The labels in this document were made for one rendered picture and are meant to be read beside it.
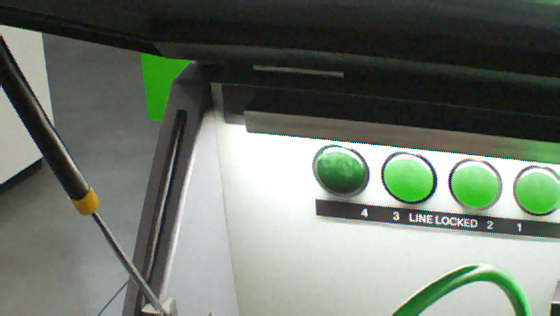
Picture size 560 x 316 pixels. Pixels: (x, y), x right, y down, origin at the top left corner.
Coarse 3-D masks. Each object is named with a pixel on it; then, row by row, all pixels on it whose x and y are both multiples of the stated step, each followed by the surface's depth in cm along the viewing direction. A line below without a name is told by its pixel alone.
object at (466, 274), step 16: (448, 272) 81; (464, 272) 82; (480, 272) 83; (496, 272) 85; (432, 288) 79; (448, 288) 80; (512, 288) 88; (416, 304) 78; (512, 304) 91; (528, 304) 92
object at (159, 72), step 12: (144, 60) 398; (156, 60) 395; (168, 60) 392; (180, 60) 390; (144, 72) 400; (156, 72) 397; (168, 72) 395; (180, 72) 392; (144, 84) 403; (156, 84) 400; (168, 84) 397; (156, 96) 402; (156, 108) 405; (156, 120) 407
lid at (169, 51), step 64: (0, 0) 68; (64, 0) 76; (128, 0) 77; (192, 0) 75; (256, 0) 72; (320, 0) 69; (384, 0) 65; (448, 0) 61; (512, 0) 56; (256, 64) 106; (320, 64) 98; (384, 64) 90; (448, 64) 81; (512, 64) 80
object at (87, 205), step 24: (0, 48) 75; (0, 72) 76; (24, 96) 78; (24, 120) 80; (48, 120) 81; (48, 144) 82; (72, 168) 85; (72, 192) 86; (96, 216) 90; (144, 288) 97; (144, 312) 100; (168, 312) 100
